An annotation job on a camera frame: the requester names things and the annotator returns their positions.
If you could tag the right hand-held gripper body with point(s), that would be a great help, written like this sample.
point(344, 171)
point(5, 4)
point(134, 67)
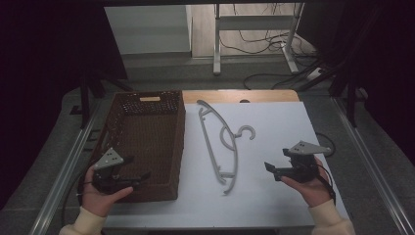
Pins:
point(301, 163)

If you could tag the grey plastic clothes hanger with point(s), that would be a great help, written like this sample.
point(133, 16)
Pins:
point(221, 143)

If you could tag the black metal stand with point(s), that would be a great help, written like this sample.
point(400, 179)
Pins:
point(88, 94)
point(350, 94)

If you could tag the white power strip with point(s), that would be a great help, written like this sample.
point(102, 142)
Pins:
point(315, 73)

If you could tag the person's left hand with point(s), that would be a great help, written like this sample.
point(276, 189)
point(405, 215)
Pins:
point(98, 197)

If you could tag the white metal desk frame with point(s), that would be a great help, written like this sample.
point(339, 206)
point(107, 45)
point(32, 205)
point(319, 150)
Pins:
point(254, 26)

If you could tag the brown woven basket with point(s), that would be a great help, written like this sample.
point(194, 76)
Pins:
point(147, 143)

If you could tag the person's right hand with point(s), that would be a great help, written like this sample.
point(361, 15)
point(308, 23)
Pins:
point(310, 187)

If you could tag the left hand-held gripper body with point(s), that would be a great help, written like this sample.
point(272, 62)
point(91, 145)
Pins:
point(105, 172)

